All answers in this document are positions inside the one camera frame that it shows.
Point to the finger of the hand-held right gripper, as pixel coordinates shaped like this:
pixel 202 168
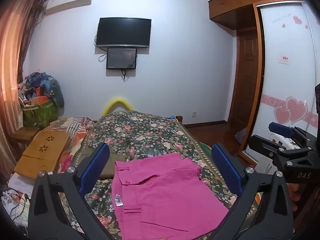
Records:
pixel 265 145
pixel 281 128

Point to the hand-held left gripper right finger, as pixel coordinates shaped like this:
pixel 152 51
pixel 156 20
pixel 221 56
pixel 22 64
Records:
pixel 225 165

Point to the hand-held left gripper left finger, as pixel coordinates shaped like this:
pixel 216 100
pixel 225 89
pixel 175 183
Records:
pixel 98 159

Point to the pink pants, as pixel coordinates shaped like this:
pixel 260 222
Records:
pixel 160 192

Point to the person's right hand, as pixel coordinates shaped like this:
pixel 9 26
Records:
pixel 295 197

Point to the patchwork striped quilt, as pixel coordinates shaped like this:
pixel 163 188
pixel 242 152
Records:
pixel 75 135

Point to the white heart wardrobe door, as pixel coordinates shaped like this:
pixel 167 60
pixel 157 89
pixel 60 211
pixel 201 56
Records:
pixel 287 85

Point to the floral bed blanket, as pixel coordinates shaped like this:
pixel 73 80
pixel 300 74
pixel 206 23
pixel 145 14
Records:
pixel 145 132

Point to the wooden folding table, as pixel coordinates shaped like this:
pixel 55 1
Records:
pixel 42 152

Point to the brown wooden door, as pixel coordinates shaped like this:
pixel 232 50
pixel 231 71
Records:
pixel 246 80

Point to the yellow foam tube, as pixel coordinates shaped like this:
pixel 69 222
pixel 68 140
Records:
pixel 117 102

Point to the pink wardrobe sticker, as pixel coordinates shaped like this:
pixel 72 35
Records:
pixel 284 59

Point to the green fabric basket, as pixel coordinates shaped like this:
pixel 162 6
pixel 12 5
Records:
pixel 40 112

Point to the wooden stool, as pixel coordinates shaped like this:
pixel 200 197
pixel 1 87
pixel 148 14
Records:
pixel 25 133

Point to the pile of clothes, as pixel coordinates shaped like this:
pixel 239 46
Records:
pixel 45 85

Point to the pink curtain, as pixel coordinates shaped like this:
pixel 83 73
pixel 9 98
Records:
pixel 12 67

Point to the wooden overhead cabinet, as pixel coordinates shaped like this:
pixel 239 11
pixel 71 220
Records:
pixel 232 2

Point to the white air conditioner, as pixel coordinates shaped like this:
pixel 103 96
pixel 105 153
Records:
pixel 67 1

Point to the white wall socket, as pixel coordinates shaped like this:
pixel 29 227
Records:
pixel 194 114

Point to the wooden bed frame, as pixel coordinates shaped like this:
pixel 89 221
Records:
pixel 179 119

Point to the small black wall monitor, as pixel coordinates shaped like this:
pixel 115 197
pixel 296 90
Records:
pixel 121 58

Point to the black wall television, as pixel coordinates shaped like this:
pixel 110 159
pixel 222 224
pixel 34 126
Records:
pixel 123 32

